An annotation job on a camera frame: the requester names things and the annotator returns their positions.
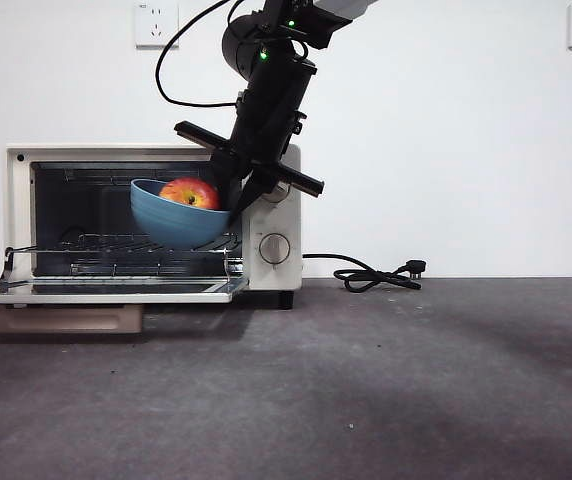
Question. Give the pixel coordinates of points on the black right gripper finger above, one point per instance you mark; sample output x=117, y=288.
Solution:
x=253, y=192
x=228, y=180

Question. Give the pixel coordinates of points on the beige oven knob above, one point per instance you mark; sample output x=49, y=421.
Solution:
x=274, y=248
x=280, y=194

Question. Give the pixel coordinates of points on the red yellow apple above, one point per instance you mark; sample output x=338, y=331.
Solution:
x=186, y=192

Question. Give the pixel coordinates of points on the blue bowl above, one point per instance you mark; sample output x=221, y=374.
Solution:
x=176, y=225

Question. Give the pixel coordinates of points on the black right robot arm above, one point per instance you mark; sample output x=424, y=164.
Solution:
x=271, y=75

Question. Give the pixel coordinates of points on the cream toaster oven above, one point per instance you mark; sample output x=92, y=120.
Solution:
x=276, y=275

